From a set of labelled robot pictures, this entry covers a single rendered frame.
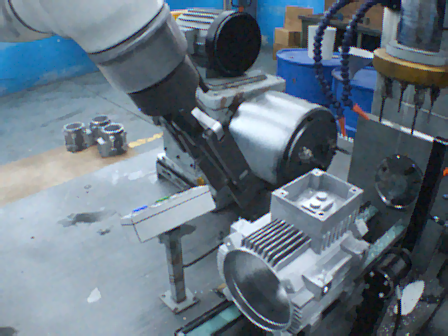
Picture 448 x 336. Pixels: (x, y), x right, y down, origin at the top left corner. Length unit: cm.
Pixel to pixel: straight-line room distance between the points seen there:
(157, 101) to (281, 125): 54
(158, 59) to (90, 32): 7
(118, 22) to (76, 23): 4
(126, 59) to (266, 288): 50
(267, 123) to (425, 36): 42
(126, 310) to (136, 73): 63
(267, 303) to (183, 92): 43
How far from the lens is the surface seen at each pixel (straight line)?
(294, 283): 52
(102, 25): 32
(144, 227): 66
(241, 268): 67
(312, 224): 56
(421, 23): 75
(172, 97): 37
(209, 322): 68
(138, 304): 88
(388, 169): 95
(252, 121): 92
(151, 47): 34
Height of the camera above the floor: 146
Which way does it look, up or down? 30 degrees down
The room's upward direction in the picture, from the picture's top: straight up
